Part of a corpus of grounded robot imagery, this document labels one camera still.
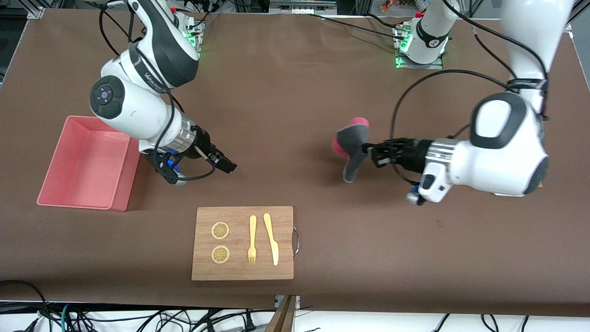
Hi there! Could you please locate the pink and grey cloth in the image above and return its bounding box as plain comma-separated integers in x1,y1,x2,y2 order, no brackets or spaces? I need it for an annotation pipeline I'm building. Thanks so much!
331,117,371,184

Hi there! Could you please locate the brown table cover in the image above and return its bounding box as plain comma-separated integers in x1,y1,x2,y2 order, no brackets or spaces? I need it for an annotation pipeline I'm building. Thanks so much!
0,8,590,317

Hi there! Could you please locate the yellow plastic fork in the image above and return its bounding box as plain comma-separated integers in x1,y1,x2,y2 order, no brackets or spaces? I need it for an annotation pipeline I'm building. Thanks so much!
248,215,257,265

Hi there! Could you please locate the yellow plastic knife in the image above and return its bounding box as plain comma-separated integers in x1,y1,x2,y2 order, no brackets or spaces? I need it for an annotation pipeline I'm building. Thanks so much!
263,213,279,266

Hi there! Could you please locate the bamboo cutting board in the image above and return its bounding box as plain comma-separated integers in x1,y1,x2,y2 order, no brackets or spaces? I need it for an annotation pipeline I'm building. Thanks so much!
191,206,295,281

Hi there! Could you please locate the pink plastic bin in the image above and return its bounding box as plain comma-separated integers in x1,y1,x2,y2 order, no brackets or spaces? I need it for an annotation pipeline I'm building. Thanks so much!
37,115,141,212

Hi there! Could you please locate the wooden plank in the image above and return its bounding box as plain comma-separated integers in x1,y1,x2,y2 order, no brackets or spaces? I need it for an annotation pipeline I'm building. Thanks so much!
265,295,298,332

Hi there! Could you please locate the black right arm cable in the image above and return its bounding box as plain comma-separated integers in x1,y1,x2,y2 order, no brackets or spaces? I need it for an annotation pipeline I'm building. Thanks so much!
98,0,217,182

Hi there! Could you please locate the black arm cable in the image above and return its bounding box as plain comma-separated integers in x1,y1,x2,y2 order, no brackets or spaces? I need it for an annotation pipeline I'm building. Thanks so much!
389,0,550,186
98,0,217,182

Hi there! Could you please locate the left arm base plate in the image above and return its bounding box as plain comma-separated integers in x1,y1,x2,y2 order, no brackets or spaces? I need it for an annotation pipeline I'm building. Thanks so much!
394,23,444,70

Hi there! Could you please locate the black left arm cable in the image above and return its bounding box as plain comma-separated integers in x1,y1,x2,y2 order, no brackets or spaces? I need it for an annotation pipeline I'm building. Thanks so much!
389,0,550,186

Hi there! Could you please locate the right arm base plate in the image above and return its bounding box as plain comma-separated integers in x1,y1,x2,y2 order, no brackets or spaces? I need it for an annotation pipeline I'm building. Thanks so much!
183,18,204,59

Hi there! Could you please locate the black cable on table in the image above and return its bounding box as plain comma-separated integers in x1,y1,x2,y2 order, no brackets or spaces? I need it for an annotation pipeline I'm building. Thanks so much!
304,13,408,41

